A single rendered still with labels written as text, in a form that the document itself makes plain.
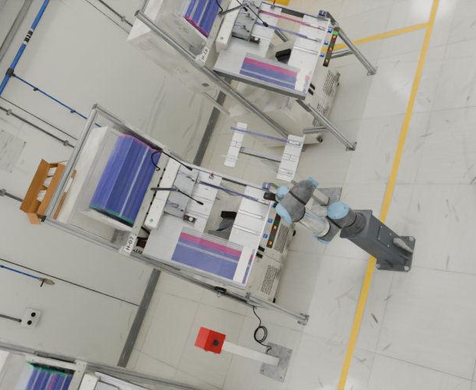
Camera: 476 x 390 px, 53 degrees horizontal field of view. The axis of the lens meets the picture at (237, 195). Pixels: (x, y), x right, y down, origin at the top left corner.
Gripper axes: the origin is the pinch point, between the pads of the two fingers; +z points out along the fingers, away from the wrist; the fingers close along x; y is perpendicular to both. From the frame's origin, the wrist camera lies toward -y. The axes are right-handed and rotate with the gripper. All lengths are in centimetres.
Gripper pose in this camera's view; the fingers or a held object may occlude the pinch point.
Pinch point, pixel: (275, 204)
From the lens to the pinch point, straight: 325.7
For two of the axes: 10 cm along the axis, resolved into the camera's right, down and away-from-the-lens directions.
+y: 9.5, 3.0, -0.8
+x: 3.1, -9.1, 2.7
